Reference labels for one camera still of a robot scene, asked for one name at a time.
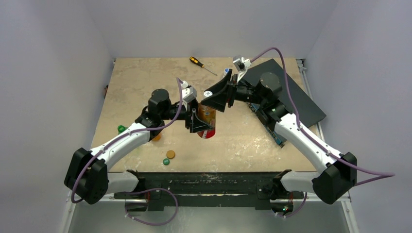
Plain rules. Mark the green bottle cap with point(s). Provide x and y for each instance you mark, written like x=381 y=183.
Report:
x=166 y=161

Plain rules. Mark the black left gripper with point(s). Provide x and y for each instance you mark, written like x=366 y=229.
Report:
x=195 y=123

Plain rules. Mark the blue-white Pocari Sweat cap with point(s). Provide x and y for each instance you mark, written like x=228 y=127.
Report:
x=226 y=70

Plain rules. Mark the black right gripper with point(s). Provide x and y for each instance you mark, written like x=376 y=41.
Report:
x=231 y=93

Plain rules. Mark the white bottle cap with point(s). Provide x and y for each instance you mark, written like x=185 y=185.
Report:
x=207 y=94

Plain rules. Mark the yellow-black screwdriver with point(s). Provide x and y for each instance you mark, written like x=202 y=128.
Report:
x=198 y=63

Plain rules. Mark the green plastic bottle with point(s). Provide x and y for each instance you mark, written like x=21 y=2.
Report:
x=121 y=129

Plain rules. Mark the tea bottle with yellow-red label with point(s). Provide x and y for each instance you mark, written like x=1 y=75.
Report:
x=208 y=115

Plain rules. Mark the orange bottle cap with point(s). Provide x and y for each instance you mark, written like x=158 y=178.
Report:
x=170 y=154

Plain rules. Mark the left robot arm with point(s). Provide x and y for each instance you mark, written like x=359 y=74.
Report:
x=87 y=176

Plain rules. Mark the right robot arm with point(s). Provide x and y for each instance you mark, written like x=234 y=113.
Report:
x=334 y=173

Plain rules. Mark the orange juice bottle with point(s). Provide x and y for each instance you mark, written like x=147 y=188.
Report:
x=158 y=137

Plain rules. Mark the dark blue network switch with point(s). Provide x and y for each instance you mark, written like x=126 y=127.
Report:
x=309 y=112

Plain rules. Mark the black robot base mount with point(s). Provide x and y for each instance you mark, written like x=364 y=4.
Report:
x=260 y=190

